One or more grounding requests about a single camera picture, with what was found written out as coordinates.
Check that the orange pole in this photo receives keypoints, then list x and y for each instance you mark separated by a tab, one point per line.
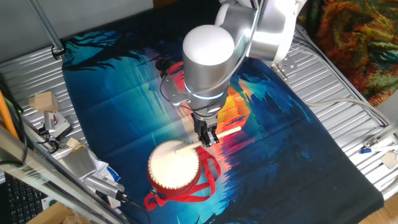
7	115

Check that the silver metal bracket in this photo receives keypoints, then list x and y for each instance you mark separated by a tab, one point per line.
377	138

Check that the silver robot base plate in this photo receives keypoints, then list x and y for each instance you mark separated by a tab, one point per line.
284	67

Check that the brown cardboard box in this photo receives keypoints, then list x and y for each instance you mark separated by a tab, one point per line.
53	216

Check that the orange green patterned cloth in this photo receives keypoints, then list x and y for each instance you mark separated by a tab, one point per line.
357	40

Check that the large wooden block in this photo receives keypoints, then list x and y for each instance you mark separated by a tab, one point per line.
43	102

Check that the red drum with white skin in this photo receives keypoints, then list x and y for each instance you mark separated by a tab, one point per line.
172	168

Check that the grey metal pole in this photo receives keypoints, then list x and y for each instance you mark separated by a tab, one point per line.
46	28

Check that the colourful landscape print cloth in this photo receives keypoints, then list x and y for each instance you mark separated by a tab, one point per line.
280	155

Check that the aluminium frame bar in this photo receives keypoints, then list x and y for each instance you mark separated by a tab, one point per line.
46	171

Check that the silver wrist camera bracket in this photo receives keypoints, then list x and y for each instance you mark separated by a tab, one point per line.
172	91

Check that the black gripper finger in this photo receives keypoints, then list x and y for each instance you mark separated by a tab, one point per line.
214	138
203	137

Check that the black keyboard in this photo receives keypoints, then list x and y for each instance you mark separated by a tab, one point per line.
18	196

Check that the grey box with red button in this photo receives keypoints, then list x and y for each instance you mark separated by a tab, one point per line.
59	124

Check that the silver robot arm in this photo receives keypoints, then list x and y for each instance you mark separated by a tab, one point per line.
208	62

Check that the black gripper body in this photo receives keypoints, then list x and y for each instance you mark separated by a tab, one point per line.
206	121

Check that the grey box with green button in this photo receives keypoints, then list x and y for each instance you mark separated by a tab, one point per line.
50	203

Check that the white and blue plastic bag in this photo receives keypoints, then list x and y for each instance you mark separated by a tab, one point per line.
109	172

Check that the pale wooden drumstick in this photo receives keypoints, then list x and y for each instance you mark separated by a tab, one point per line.
228	132

